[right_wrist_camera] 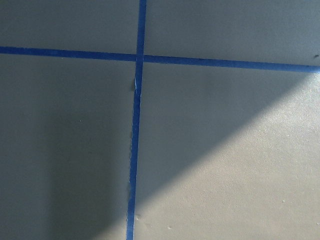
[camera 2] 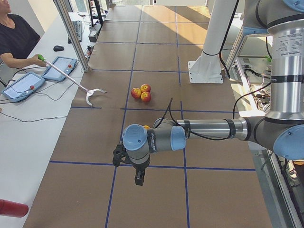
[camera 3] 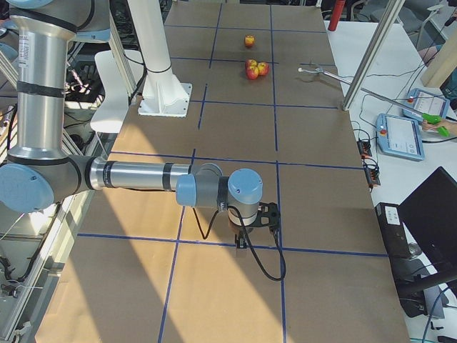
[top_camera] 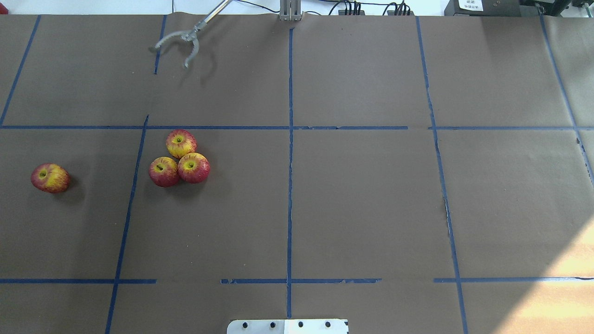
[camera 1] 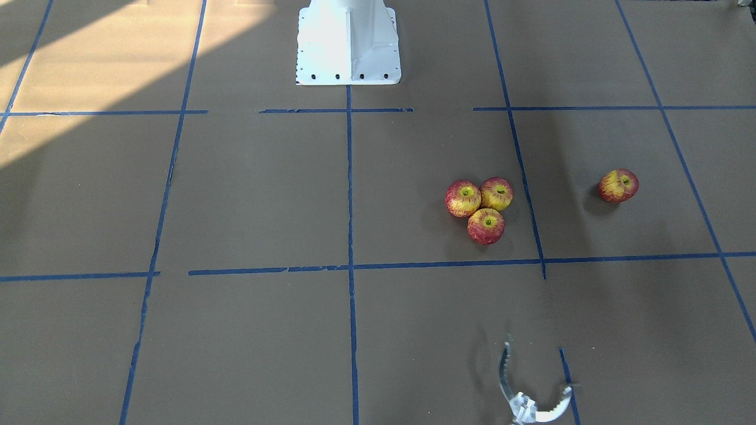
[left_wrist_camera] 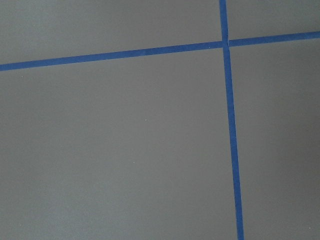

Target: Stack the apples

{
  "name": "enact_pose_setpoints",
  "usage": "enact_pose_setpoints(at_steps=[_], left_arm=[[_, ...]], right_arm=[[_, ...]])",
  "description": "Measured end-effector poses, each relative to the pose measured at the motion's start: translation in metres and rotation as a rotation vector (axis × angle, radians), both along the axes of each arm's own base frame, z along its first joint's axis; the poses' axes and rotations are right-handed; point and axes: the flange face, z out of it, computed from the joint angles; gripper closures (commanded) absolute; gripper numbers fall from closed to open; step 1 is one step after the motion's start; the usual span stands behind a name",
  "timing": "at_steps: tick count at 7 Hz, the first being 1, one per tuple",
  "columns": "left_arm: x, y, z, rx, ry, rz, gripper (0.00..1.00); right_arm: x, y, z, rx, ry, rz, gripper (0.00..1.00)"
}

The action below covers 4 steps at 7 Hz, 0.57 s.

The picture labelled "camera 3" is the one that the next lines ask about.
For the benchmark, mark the far blue teach pendant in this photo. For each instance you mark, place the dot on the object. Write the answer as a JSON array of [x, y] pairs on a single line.
[[427, 102]]

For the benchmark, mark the white chair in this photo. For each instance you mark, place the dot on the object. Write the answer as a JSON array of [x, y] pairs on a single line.
[[110, 115]]

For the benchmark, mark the black computer box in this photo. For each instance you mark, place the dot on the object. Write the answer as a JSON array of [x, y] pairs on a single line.
[[392, 230]]

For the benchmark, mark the black gripper camera mount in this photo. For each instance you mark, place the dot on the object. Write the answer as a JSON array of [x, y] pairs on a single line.
[[268, 215]]

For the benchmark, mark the aluminium frame post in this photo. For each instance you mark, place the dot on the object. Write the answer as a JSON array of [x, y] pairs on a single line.
[[389, 16]]

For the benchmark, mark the near blue teach pendant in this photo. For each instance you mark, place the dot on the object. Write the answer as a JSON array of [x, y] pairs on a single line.
[[399, 136]]

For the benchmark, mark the black monitor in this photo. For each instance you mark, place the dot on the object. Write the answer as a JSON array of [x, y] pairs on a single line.
[[429, 214]]

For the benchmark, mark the far red yellow apple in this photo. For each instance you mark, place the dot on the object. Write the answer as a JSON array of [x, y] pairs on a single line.
[[250, 63]]

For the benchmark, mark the person's hand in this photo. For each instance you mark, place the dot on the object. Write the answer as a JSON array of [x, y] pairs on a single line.
[[426, 126]]

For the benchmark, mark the front red yellow apple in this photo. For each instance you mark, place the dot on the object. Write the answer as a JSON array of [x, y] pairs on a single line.
[[252, 72]]

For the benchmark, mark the upper orange black adapter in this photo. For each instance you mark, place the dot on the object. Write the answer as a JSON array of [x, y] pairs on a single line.
[[364, 148]]

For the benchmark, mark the blue teach pendant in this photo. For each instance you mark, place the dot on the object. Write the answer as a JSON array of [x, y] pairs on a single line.
[[427, 102], [399, 136]]

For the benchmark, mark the red cylinder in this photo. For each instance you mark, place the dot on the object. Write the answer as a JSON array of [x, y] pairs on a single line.
[[336, 14]]

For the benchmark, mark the lone red yellow apple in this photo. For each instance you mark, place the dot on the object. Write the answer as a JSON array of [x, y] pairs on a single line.
[[249, 40]]

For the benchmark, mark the lower orange black adapter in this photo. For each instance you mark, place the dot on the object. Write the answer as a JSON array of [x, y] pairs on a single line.
[[371, 170]]

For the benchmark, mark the orange black adapter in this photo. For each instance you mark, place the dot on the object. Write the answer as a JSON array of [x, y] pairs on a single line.
[[371, 170], [364, 148]]

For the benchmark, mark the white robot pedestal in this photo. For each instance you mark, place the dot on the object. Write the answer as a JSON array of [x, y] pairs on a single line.
[[163, 94]]

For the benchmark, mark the metal reacher grabber tool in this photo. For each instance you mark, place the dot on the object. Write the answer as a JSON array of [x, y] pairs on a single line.
[[435, 120]]

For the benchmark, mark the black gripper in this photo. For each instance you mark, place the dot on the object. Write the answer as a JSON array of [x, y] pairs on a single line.
[[242, 229]]

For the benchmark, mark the right red yellow apple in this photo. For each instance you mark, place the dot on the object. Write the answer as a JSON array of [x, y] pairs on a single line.
[[263, 68]]

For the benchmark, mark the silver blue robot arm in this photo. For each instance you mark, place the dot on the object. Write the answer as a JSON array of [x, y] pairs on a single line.
[[39, 173]]

